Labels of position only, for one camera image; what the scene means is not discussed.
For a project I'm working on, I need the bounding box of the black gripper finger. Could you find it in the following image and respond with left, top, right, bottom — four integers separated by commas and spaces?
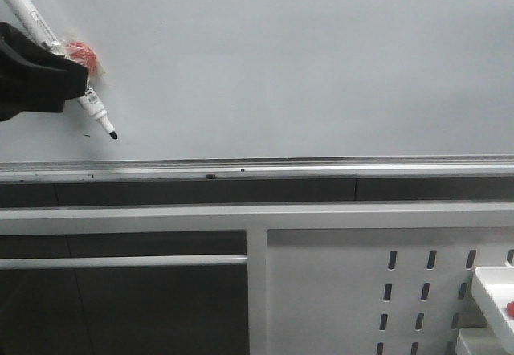
1, 22, 88, 121

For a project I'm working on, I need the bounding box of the white black whiteboard marker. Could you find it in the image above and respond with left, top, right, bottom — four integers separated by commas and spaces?
4, 0, 118, 140

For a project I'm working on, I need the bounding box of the large white whiteboard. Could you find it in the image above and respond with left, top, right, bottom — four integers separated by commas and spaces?
1, 0, 513, 176

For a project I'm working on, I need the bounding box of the white metal pegboard stand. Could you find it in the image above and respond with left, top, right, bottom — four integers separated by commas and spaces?
1, 202, 513, 354

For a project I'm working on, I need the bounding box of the white upper plastic tray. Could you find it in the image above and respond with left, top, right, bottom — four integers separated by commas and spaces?
471, 266, 513, 354

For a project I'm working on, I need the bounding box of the white plastic tray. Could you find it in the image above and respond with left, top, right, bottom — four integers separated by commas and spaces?
471, 266, 513, 354
455, 326, 513, 355

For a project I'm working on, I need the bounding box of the white lower plastic tray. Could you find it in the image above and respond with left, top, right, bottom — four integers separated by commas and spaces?
455, 326, 513, 355

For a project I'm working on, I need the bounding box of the red capped marker in tray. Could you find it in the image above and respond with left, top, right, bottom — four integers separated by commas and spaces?
506, 301, 514, 318

